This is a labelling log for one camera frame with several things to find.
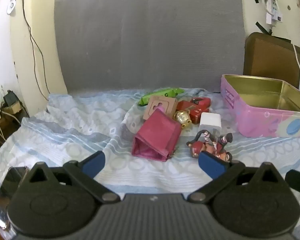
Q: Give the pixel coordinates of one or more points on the pink tin box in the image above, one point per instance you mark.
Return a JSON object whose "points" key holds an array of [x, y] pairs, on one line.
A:
{"points": [[262, 122]]}

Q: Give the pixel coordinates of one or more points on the magenta pouch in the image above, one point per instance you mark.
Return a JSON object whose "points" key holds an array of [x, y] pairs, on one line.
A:
{"points": [[160, 132]]}

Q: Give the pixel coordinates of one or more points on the grey foam board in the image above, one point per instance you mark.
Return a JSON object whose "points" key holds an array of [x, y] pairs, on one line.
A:
{"points": [[140, 42]]}

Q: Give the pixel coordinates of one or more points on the red toy figurine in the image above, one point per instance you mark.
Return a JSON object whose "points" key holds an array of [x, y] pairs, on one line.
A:
{"points": [[210, 146]]}

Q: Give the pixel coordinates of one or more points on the gold bell ornament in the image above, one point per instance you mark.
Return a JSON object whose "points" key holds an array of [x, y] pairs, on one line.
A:
{"points": [[182, 117]]}

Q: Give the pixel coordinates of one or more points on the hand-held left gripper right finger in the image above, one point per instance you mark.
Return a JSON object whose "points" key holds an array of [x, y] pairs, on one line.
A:
{"points": [[210, 163]]}

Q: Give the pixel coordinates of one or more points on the white power adapter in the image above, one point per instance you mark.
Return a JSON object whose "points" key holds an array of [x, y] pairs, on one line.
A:
{"points": [[274, 18]]}

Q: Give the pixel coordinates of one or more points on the brown cutout card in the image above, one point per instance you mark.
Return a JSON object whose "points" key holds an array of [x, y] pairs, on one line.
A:
{"points": [[170, 104]]}

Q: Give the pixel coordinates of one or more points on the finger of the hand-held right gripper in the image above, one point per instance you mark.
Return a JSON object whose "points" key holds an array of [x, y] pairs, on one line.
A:
{"points": [[296, 180]]}

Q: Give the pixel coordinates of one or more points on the brown cushion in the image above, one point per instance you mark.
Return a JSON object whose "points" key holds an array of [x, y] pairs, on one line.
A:
{"points": [[267, 57]]}

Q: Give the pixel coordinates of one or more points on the round white wall fixture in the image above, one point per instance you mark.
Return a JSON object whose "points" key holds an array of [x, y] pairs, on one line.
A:
{"points": [[11, 6]]}

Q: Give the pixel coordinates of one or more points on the white power strip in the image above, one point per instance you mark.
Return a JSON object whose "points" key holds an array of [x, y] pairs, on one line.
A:
{"points": [[274, 3]]}

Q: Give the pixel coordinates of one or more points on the blue patterned bedsheet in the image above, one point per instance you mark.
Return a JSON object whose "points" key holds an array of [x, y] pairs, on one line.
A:
{"points": [[65, 130]]}

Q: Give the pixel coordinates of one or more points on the white charger cube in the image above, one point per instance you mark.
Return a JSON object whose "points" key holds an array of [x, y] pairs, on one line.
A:
{"points": [[210, 122]]}

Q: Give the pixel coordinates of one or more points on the red box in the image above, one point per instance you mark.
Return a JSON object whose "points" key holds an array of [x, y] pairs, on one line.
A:
{"points": [[190, 111]]}

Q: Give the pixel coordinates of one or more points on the green packet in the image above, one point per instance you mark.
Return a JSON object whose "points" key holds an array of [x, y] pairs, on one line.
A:
{"points": [[162, 93]]}

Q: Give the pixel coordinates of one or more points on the short black tape strip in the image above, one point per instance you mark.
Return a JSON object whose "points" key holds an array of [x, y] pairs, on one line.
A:
{"points": [[264, 27]]}

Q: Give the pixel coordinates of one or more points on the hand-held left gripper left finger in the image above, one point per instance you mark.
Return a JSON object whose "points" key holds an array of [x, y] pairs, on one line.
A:
{"points": [[93, 163]]}

